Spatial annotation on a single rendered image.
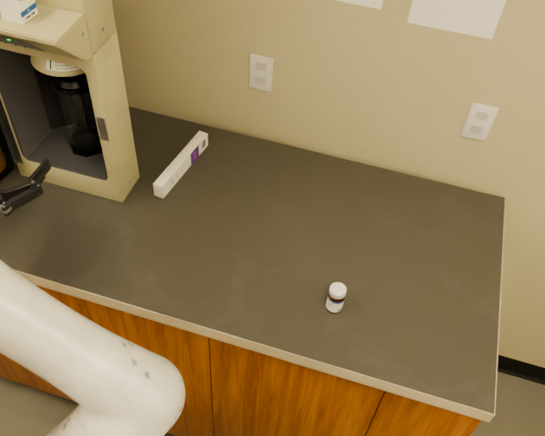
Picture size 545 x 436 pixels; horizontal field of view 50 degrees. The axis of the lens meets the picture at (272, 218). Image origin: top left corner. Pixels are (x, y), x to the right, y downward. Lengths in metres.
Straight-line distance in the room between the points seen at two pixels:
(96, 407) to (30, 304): 0.18
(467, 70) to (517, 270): 0.79
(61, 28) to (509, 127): 1.16
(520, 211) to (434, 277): 0.47
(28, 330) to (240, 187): 0.99
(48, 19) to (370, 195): 0.96
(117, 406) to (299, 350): 0.60
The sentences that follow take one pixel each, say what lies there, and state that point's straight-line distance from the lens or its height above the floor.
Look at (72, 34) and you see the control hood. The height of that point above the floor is 1.49.
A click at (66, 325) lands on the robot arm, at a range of 0.86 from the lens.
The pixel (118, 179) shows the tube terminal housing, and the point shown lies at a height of 1.03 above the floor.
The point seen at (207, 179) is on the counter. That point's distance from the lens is 1.73.
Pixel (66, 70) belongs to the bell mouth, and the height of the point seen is 1.33.
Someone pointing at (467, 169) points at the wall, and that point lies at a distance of 1.84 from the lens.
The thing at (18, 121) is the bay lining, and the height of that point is 1.13.
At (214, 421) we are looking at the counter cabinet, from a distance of 1.97.
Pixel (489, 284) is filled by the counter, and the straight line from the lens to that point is 1.62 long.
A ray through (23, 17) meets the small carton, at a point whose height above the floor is 1.52.
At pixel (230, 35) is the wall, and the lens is 1.73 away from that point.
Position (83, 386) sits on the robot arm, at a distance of 0.88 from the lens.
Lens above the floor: 2.15
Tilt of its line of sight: 48 degrees down
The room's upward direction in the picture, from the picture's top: 5 degrees clockwise
